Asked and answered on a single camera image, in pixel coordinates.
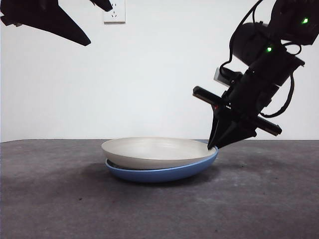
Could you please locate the white wall socket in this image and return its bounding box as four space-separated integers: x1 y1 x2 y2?
103 0 126 25

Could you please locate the black cable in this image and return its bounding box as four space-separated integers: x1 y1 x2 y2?
259 74 296 118
219 0 265 75

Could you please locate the blue round plate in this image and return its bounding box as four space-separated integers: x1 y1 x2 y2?
104 140 219 184

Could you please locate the white round plate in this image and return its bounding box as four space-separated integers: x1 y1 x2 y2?
101 136 217 170

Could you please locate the pale grey camera box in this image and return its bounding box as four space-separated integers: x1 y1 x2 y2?
213 67 234 87

